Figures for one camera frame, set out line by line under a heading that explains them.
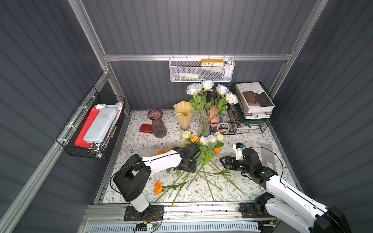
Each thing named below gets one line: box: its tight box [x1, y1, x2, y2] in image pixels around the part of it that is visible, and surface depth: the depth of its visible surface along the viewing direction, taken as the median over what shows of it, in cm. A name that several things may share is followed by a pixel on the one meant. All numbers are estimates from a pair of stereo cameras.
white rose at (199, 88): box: [196, 83, 204, 117], surface depth 84 cm
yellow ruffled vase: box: [172, 100, 194, 131], surface depth 98 cm
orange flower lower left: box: [154, 180, 163, 196], surface depth 79 cm
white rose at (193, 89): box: [186, 83, 204, 117], surface depth 81 cm
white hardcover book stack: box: [235, 82, 276, 120], surface depth 96 cm
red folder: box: [74, 106, 101, 149], surface depth 71 cm
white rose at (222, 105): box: [216, 91, 239, 117], surface depth 80 cm
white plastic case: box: [83, 107, 118, 144], surface depth 71 cm
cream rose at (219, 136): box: [214, 132, 225, 143], surface depth 101 cm
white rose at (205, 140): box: [199, 135, 210, 146], surface depth 95 cm
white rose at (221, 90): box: [216, 83, 230, 117], surface depth 82 cm
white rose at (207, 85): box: [201, 79, 215, 117], surface depth 86 cm
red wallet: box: [138, 123, 153, 134], surface depth 107 cm
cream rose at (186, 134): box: [182, 131, 191, 139], surface depth 102 cm
